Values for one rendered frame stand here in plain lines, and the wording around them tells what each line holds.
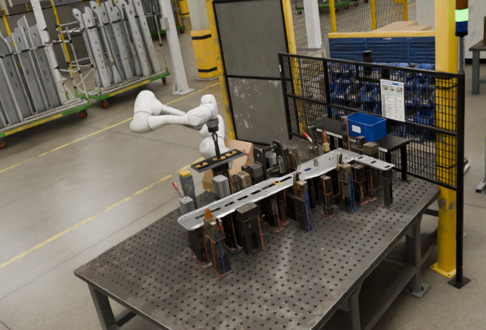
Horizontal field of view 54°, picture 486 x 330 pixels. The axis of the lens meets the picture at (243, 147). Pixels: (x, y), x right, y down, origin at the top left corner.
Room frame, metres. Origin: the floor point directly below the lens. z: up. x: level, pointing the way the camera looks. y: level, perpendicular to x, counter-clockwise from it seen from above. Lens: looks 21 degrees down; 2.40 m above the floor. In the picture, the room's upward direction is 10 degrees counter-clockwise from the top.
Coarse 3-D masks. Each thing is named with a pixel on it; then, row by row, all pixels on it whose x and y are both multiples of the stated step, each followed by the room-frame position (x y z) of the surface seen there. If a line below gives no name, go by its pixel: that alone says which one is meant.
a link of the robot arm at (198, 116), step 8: (192, 112) 2.89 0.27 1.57; (200, 112) 2.88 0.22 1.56; (208, 112) 2.93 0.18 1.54; (152, 120) 3.21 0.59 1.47; (160, 120) 3.19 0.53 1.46; (168, 120) 3.13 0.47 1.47; (176, 120) 3.00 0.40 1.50; (184, 120) 2.95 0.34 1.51; (192, 120) 2.85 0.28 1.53; (200, 120) 2.85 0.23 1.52; (152, 128) 3.21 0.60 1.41
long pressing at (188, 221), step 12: (324, 156) 3.17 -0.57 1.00; (348, 156) 3.10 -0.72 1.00; (300, 168) 3.04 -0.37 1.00; (312, 168) 3.01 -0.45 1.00; (324, 168) 2.98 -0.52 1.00; (288, 180) 2.88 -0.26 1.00; (240, 192) 2.82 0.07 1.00; (264, 192) 2.76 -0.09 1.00; (216, 204) 2.71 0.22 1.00; (240, 204) 2.66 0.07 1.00; (180, 216) 2.62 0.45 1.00; (192, 216) 2.61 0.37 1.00; (204, 216) 2.58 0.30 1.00; (216, 216) 2.56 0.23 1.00; (192, 228) 2.47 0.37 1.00
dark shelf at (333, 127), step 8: (320, 120) 3.87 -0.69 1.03; (328, 120) 3.84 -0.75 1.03; (336, 120) 3.80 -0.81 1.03; (320, 128) 3.68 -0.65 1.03; (328, 128) 3.65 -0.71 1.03; (336, 128) 3.62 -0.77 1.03; (336, 136) 3.50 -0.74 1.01; (352, 136) 3.39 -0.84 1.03; (392, 136) 3.26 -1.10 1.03; (384, 144) 3.14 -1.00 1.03; (392, 144) 3.12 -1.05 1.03; (400, 144) 3.10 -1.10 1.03
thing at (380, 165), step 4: (360, 156) 3.07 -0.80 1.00; (364, 156) 3.06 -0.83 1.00; (368, 156) 3.05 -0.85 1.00; (356, 160) 3.02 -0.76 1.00; (360, 160) 3.01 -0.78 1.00; (364, 160) 3.00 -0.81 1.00; (368, 160) 2.99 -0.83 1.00; (372, 160) 2.98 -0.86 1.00; (376, 160) 2.97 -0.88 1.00; (364, 164) 2.95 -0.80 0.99; (368, 164) 2.92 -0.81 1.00; (372, 164) 2.91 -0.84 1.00; (376, 164) 2.90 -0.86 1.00; (380, 164) 2.89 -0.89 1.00; (384, 164) 2.88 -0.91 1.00; (388, 164) 2.87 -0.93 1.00; (392, 164) 2.86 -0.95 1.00; (376, 168) 2.86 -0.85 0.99; (380, 168) 2.83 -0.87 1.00; (384, 168) 2.83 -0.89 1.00; (388, 168) 2.82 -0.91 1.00
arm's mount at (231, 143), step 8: (232, 144) 3.63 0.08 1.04; (240, 144) 3.57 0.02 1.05; (248, 144) 3.52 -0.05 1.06; (248, 152) 3.47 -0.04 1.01; (240, 160) 3.48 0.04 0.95; (248, 160) 3.45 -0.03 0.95; (232, 168) 3.48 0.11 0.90; (240, 168) 3.43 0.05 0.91; (208, 176) 3.59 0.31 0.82; (208, 184) 3.55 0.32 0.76
